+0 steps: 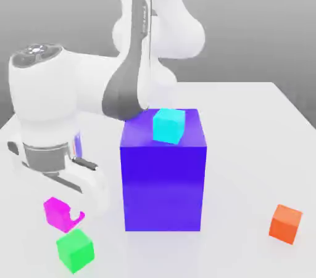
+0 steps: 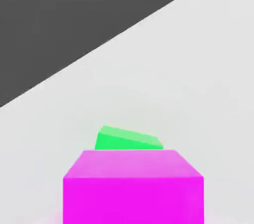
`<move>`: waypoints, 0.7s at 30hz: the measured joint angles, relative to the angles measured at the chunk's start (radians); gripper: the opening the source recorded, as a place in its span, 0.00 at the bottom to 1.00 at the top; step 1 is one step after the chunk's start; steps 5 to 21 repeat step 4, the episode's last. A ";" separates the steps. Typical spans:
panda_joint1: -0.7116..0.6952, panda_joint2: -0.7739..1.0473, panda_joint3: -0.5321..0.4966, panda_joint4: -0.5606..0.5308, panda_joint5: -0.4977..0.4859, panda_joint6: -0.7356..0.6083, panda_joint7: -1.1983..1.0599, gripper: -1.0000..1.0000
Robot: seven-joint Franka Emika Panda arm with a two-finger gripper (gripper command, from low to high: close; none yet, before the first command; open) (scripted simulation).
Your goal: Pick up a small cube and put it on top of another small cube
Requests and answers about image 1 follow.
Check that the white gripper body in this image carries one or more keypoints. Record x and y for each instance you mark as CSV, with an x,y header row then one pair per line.
x,y
95,188

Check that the small magenta cube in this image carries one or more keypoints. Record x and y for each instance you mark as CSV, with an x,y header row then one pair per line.
x,y
57,215

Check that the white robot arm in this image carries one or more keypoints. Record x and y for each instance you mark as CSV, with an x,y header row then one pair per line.
x,y
56,85

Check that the small green cube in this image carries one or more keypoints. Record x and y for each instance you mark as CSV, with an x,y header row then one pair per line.
x,y
74,251

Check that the small cyan cube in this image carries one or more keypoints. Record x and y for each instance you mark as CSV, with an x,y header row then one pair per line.
x,y
168,125

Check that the small orange cube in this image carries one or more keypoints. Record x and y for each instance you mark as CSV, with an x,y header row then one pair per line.
x,y
285,225

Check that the large purple box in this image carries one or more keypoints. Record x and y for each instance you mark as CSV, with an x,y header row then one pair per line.
x,y
163,184

